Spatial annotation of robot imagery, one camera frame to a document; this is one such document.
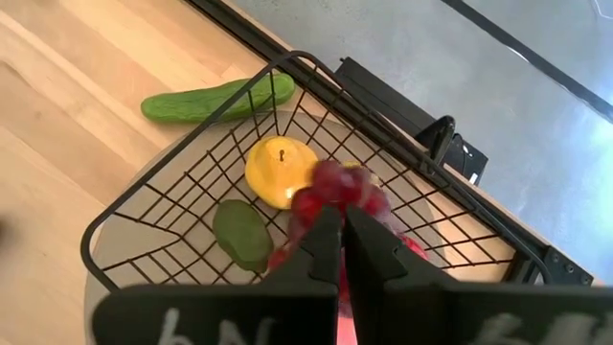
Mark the green cucumber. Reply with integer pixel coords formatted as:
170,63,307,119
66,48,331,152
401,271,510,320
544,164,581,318
140,72,297,125

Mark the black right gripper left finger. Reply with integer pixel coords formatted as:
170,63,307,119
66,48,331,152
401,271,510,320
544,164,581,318
90,206,344,345

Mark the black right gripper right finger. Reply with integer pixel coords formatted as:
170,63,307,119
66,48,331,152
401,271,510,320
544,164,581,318
345,205,613,345

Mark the black wire basket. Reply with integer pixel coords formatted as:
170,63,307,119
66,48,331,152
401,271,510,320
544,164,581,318
79,50,552,293

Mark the red grape bunch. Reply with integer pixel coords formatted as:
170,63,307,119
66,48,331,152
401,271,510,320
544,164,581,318
266,159,408,274

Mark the black clamp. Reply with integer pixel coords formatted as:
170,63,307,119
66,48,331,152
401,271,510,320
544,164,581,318
414,114,457,167

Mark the black mounting plate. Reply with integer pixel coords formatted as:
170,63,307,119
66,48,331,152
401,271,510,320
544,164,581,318
333,56,489,186

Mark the yellow pear with stem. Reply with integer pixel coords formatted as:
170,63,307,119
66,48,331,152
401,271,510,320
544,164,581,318
243,135,320,211

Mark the dark green avocado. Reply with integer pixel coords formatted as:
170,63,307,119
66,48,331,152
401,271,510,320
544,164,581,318
212,198,275,274

